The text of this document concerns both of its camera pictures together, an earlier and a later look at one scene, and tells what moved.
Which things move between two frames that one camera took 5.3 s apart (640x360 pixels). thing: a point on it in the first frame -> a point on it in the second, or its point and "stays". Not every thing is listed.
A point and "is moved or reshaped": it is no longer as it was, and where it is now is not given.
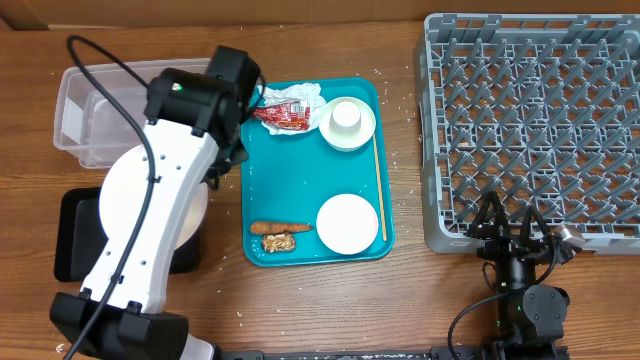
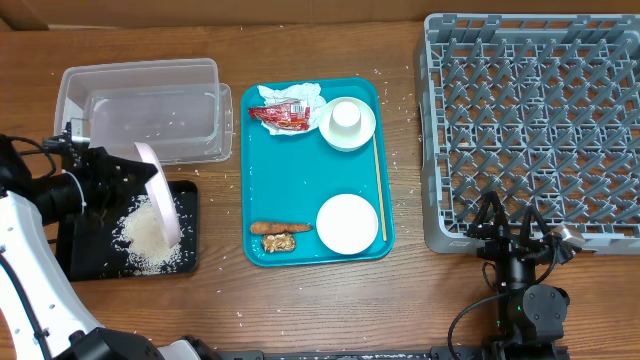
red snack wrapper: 291,116 stays
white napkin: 309,93 stays
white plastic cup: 345,117 stays
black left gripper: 237,153 -> 107,171
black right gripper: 507,243 stays
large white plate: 119,187 is moved or reshaped
